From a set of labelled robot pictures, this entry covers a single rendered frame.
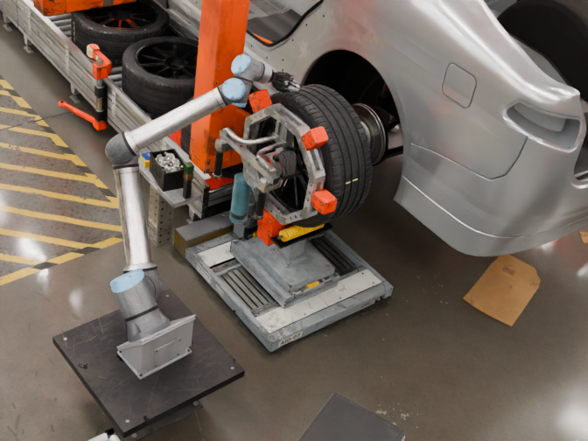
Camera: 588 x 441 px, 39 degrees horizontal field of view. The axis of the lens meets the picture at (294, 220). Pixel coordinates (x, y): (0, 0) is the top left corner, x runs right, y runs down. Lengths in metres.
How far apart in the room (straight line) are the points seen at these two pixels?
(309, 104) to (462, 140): 0.70
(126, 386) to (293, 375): 0.90
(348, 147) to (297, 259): 0.85
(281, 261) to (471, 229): 1.09
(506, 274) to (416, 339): 0.85
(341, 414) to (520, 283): 1.81
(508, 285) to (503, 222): 1.32
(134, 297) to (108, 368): 0.33
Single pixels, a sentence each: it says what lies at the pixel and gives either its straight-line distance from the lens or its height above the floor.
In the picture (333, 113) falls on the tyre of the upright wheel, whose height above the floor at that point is 1.16.
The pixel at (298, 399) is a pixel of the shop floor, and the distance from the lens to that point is 3.98.
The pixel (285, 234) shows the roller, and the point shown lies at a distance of 3.98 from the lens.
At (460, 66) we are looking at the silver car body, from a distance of 3.52.
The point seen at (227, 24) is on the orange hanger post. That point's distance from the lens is 3.91.
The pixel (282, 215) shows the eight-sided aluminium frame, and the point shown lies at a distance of 3.95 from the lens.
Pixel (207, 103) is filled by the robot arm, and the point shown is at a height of 1.25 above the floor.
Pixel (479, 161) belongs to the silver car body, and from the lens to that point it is 3.56.
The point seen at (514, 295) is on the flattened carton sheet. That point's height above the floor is 0.01.
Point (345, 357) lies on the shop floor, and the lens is 4.21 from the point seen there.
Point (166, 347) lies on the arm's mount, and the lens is 3.55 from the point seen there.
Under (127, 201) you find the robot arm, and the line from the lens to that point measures 3.68.
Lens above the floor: 3.04
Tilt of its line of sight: 38 degrees down
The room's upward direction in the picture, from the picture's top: 11 degrees clockwise
